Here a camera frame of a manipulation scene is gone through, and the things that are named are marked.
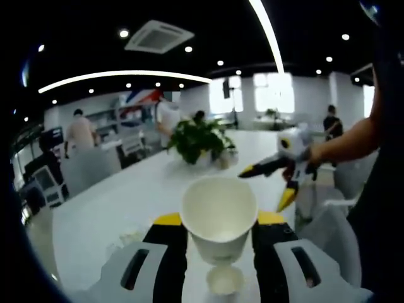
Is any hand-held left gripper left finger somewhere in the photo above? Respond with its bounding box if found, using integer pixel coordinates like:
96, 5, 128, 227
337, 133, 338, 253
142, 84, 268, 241
72, 211, 190, 303

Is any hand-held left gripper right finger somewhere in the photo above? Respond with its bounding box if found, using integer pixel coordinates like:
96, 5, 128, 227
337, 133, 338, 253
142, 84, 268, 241
252, 210, 373, 303

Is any white paper cup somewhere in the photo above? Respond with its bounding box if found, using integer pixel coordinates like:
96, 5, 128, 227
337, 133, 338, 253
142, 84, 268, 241
205, 264, 246, 296
180, 175, 258, 265

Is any small beige container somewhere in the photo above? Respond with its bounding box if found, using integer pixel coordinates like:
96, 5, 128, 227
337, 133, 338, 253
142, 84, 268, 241
217, 153, 232, 170

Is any green potted plant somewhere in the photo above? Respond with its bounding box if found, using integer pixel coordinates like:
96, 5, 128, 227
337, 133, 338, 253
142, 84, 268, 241
167, 118, 237, 168

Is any person's dark shirt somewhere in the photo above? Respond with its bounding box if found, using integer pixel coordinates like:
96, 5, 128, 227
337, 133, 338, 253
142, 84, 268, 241
345, 0, 404, 297

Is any straight ceiling light strip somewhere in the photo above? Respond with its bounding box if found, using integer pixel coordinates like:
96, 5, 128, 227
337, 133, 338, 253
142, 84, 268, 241
247, 0, 285, 73

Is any grey partition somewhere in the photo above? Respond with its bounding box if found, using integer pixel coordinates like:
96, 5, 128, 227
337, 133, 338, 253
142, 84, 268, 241
61, 147, 122, 198

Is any white chair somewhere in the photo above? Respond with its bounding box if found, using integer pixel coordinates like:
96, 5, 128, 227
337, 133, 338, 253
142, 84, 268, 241
31, 165, 69, 208

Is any red blue banner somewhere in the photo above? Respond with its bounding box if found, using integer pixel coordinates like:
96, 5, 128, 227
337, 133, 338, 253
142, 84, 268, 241
118, 89, 162, 127

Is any ceiling air vent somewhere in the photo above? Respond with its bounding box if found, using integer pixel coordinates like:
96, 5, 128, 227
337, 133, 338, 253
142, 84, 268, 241
124, 20, 195, 54

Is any curved ceiling light strip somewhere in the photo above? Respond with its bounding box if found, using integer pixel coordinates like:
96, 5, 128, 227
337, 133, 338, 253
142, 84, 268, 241
37, 69, 212, 95

